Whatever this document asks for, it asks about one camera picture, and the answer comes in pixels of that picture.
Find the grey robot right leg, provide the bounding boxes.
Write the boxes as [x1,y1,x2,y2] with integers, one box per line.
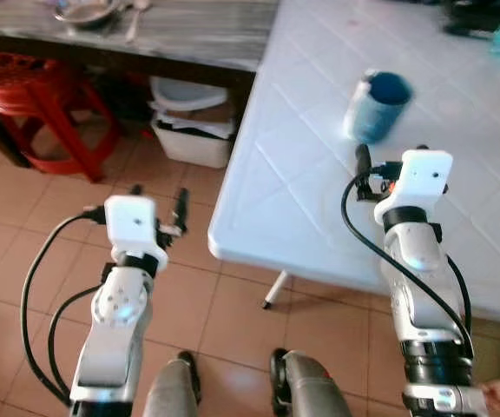
[269,348,357,417]

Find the black object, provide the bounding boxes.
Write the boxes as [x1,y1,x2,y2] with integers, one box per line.
[443,0,500,40]

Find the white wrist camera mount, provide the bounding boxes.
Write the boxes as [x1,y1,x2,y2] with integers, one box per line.
[103,195,161,261]
[374,149,454,227]

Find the metal bowl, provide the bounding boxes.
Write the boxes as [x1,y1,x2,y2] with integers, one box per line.
[54,0,126,29]

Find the blue cup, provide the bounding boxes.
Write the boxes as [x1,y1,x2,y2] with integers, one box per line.
[343,69,414,146]

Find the white plastic bin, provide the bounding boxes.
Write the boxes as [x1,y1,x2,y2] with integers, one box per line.
[149,76,237,169]

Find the white table leg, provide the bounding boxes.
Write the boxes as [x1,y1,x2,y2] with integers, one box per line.
[262,270,291,310]

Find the short black left arm cable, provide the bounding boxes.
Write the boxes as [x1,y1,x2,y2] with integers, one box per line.
[47,283,105,392]

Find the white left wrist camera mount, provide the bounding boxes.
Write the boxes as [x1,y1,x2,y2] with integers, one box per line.
[103,195,161,261]

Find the grey robot leg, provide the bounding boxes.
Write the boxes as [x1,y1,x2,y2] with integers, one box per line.
[141,349,202,417]
[269,348,357,417]

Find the grey robot left leg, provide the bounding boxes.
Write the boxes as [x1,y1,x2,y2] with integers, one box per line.
[141,349,202,417]

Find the dark wooden table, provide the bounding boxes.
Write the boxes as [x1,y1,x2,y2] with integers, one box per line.
[0,0,282,170]

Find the white plastic folding table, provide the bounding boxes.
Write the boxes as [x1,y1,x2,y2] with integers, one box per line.
[207,0,500,329]

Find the long black left arm cable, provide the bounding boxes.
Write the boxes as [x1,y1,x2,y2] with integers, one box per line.
[19,207,105,407]

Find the red plastic stool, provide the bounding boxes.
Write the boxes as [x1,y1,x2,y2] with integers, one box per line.
[0,50,121,183]

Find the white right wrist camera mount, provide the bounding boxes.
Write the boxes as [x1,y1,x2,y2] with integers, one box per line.
[374,149,454,227]

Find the metal spoon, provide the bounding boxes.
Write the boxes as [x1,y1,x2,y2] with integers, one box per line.
[123,0,152,44]

